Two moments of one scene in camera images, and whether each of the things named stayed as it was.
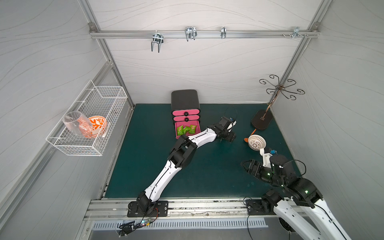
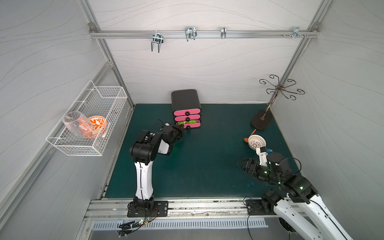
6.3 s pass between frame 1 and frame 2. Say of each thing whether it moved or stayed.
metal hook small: stayed
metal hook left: stayed
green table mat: stayed
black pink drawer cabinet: moved
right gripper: stayed
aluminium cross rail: stayed
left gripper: moved
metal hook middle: stayed
